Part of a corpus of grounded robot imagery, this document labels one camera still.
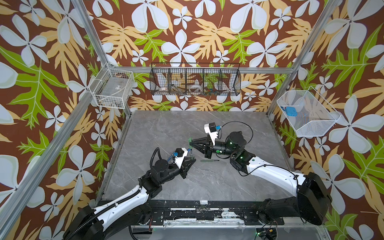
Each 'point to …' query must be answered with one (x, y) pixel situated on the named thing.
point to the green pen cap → (190, 140)
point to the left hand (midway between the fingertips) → (193, 157)
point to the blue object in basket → (291, 111)
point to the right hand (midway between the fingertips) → (191, 145)
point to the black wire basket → (171, 78)
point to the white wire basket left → (112, 86)
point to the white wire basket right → (308, 113)
